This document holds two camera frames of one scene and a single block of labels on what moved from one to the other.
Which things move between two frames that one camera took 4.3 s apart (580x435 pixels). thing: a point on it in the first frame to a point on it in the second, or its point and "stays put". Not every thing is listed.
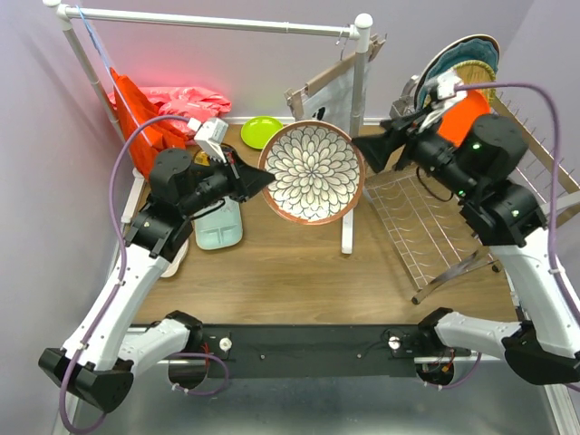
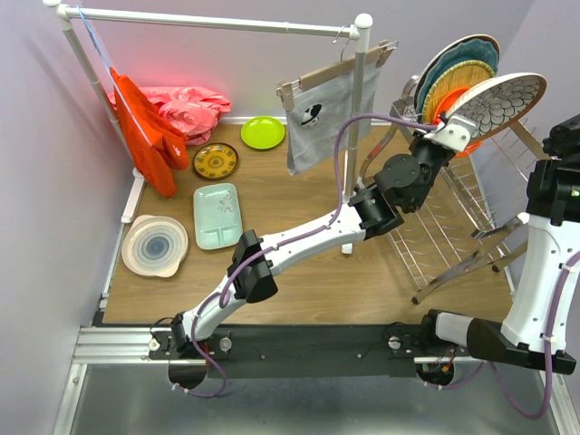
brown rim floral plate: x=319 y=172 to x=496 y=101
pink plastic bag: x=182 y=101 stays put
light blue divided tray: x=221 y=227 stays put
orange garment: x=148 y=130 stays put
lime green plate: x=256 y=131 stays put
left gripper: x=246 y=179 to x=419 y=140
